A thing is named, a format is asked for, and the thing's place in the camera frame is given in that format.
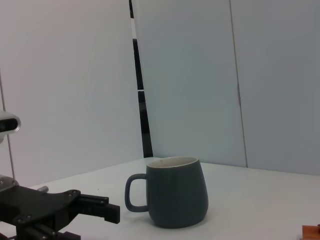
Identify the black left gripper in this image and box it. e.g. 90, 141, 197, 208
0, 186, 120, 240

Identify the dark grey ceramic cup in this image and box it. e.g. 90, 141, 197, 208
124, 156, 209, 229

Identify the reddish flat wooden block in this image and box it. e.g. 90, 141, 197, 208
301, 224, 320, 240

